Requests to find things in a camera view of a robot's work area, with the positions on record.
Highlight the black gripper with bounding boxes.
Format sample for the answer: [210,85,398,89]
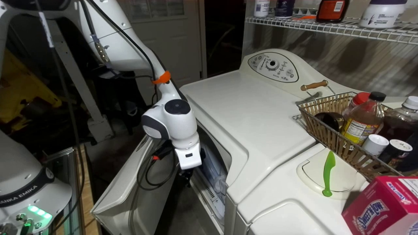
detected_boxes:
[176,166,197,184]

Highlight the plain white washing machine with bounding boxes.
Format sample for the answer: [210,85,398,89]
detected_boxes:
[226,93,418,235]

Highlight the white washer door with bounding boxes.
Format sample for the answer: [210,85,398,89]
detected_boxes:
[90,134,184,235]

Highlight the white washer with control panel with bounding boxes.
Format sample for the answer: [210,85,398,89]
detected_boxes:
[179,47,363,235]

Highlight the green brush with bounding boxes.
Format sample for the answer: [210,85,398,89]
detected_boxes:
[321,150,338,198]

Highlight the wicker basket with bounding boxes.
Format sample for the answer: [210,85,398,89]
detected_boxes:
[294,90,418,180]

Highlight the tall white bottle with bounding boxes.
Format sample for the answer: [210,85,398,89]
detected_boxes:
[253,0,272,18]

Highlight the yellow object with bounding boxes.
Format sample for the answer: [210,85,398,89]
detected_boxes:
[0,50,63,125]

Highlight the red capped vinegar bottle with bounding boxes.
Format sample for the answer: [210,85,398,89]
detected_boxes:
[340,90,388,146]

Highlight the small white capped bottle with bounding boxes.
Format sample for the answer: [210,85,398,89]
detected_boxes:
[360,133,390,158]

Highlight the dark blue canister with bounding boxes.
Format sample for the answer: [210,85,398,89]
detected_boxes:
[274,0,298,17]

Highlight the pink box with blue print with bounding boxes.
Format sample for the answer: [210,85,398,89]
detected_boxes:
[342,175,418,235]

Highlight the black bottle with white cap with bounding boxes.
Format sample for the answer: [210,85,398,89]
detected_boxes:
[379,138,414,164]

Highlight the dark bottle with white cap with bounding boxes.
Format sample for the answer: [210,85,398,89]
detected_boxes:
[379,94,418,142]

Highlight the white jar with blue lid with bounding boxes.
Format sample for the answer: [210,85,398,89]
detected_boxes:
[358,0,409,30]

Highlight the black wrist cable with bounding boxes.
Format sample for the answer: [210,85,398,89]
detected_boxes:
[136,142,176,193]

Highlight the grey metal stand post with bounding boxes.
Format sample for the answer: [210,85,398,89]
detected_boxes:
[36,8,115,144]

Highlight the small wooden handle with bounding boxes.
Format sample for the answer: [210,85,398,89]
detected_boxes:
[300,80,329,93]

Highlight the long white wire shelf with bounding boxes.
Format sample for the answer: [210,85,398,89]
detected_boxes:
[245,14,418,46]

